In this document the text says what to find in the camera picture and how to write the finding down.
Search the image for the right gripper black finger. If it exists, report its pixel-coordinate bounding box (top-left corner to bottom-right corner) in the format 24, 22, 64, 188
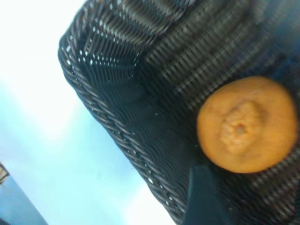
184, 165, 232, 225

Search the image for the orange fruit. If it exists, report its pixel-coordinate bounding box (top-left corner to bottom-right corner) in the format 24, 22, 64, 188
196, 76, 298, 174

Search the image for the dark brown woven basket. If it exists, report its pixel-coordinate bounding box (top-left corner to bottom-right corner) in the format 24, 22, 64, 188
57, 0, 300, 225

